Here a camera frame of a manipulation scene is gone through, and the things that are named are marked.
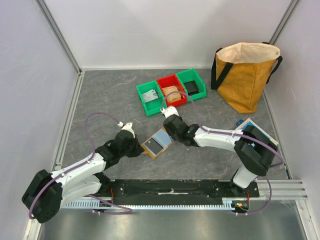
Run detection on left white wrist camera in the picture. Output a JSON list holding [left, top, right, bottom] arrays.
[[117, 121, 136, 138]]

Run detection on black wallet in bin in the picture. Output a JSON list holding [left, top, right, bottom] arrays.
[[184, 80, 200, 96]]

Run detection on green plastic bin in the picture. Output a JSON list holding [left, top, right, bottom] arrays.
[[136, 80, 165, 117], [175, 68, 207, 101]]

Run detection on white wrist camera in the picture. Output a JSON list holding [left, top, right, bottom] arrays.
[[160, 106, 180, 119], [117, 121, 136, 138]]

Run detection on slotted cable duct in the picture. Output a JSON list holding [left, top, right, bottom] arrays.
[[62, 197, 238, 211]]

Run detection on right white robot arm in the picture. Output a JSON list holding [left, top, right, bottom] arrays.
[[163, 114, 278, 197]]

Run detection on red plastic bin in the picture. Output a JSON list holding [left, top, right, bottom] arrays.
[[156, 74, 188, 107]]

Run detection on blue razor package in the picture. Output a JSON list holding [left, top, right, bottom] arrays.
[[235, 118, 279, 146]]

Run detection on brown cards in red bin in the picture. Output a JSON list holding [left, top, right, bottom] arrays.
[[163, 85, 182, 104]]

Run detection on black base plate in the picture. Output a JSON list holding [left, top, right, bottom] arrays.
[[94, 179, 260, 206]]

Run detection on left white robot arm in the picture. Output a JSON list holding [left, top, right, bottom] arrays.
[[21, 130, 144, 223]]

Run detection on mustard tote bag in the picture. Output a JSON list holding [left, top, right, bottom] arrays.
[[210, 42, 283, 114]]

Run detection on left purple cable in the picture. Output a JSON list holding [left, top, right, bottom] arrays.
[[27, 111, 134, 220]]

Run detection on right green plastic bin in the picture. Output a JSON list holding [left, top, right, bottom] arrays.
[[175, 68, 207, 101]]

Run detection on purple cable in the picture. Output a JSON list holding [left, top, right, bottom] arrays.
[[27, 111, 134, 220], [160, 91, 285, 216]]

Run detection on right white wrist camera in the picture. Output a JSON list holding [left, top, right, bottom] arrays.
[[160, 106, 180, 119]]

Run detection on orange leather card holder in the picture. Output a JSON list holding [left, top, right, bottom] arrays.
[[141, 127, 174, 159]]

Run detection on black credit card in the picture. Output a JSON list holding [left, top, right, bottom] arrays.
[[144, 138, 163, 155]]

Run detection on left green plastic bin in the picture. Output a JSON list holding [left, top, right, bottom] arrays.
[[136, 80, 165, 117]]

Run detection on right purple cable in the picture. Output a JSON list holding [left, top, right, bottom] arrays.
[[160, 91, 285, 216]]

